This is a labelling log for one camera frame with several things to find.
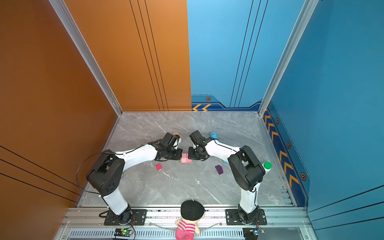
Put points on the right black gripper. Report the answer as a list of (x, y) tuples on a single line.
[(191, 156)]

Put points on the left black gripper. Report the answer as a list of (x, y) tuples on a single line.
[(179, 155)]

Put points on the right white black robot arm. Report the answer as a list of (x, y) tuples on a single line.
[(246, 168)]

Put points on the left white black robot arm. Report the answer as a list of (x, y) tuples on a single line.
[(105, 175)]

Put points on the purple wood block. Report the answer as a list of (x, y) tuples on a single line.
[(219, 169)]

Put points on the magenta cube left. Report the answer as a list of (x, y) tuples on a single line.
[(159, 167)]

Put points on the blue toy microphone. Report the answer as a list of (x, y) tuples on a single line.
[(214, 135)]

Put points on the doll with black hat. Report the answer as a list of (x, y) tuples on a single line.
[(187, 226)]

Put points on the white bottle green cap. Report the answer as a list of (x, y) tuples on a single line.
[(267, 166)]

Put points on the left green circuit board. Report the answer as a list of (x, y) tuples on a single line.
[(124, 234)]

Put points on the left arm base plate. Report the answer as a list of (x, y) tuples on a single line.
[(138, 216)]

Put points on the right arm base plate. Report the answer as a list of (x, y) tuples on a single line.
[(234, 216)]

